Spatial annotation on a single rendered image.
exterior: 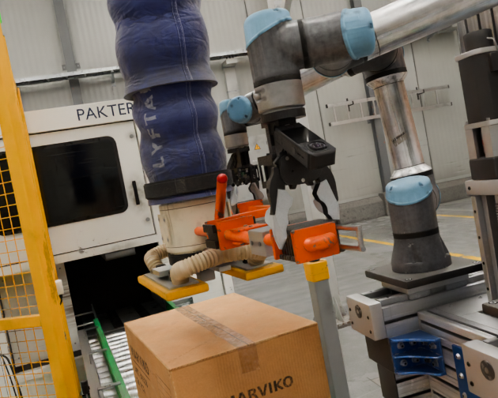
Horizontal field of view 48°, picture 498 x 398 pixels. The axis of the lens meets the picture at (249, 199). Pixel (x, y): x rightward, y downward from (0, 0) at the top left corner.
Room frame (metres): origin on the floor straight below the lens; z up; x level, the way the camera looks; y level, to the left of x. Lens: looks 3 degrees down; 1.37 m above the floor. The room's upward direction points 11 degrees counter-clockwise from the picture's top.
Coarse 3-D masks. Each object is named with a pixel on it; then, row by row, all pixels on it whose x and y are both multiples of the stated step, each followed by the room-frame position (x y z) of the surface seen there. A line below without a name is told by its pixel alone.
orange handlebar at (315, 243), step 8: (248, 208) 1.75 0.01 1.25; (256, 208) 1.69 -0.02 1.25; (264, 208) 1.53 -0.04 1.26; (256, 216) 1.52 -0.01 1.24; (256, 224) 1.09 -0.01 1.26; (264, 224) 1.07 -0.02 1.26; (200, 232) 1.29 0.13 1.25; (224, 232) 1.13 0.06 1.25; (232, 232) 1.09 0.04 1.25; (240, 232) 1.06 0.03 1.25; (328, 232) 0.83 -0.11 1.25; (232, 240) 1.10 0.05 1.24; (240, 240) 1.05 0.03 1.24; (248, 240) 1.01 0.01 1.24; (264, 240) 0.94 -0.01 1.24; (312, 240) 0.81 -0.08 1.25; (320, 240) 0.81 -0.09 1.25; (328, 240) 0.81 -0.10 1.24; (336, 240) 0.82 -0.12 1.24; (304, 248) 0.81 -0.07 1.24; (312, 248) 0.81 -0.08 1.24; (320, 248) 0.81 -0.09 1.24
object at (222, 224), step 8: (232, 216) 1.23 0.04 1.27; (240, 216) 1.23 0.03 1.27; (248, 216) 1.16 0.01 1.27; (208, 224) 1.17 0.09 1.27; (216, 224) 1.14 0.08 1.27; (224, 224) 1.14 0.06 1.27; (232, 224) 1.15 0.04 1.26; (240, 224) 1.15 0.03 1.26; (248, 224) 1.16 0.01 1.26; (208, 232) 1.17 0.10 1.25; (216, 232) 1.14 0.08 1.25; (208, 240) 1.18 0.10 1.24; (216, 240) 1.15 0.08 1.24; (224, 240) 1.14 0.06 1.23; (216, 248) 1.14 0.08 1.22; (224, 248) 1.14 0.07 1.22
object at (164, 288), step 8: (168, 272) 1.31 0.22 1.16; (144, 280) 1.44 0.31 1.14; (152, 280) 1.41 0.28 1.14; (160, 280) 1.35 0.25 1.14; (168, 280) 1.33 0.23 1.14; (192, 280) 1.28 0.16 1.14; (200, 280) 1.29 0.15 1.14; (152, 288) 1.35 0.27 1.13; (160, 288) 1.28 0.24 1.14; (168, 288) 1.24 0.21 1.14; (176, 288) 1.24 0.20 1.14; (184, 288) 1.23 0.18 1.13; (192, 288) 1.23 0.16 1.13; (200, 288) 1.24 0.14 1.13; (208, 288) 1.25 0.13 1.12; (160, 296) 1.27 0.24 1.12; (168, 296) 1.21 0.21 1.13; (176, 296) 1.22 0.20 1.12; (184, 296) 1.22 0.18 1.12
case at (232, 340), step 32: (160, 320) 1.76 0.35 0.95; (192, 320) 1.68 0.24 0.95; (224, 320) 1.61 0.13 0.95; (256, 320) 1.55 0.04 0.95; (288, 320) 1.49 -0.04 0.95; (160, 352) 1.41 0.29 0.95; (192, 352) 1.36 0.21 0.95; (224, 352) 1.32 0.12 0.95; (256, 352) 1.35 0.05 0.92; (288, 352) 1.38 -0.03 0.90; (320, 352) 1.42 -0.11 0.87; (160, 384) 1.40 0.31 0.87; (192, 384) 1.28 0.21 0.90; (224, 384) 1.31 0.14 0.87; (256, 384) 1.34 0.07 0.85; (288, 384) 1.38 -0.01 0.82; (320, 384) 1.41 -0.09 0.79
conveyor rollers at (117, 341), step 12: (108, 336) 3.31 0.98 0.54; (120, 336) 3.25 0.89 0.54; (96, 348) 3.11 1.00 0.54; (120, 348) 2.99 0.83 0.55; (96, 360) 2.85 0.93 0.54; (120, 360) 2.80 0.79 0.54; (108, 372) 2.61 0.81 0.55; (120, 372) 2.62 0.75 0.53; (132, 372) 2.56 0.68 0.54; (108, 384) 2.44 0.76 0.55; (132, 384) 2.39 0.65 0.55; (108, 396) 2.28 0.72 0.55; (132, 396) 2.28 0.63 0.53
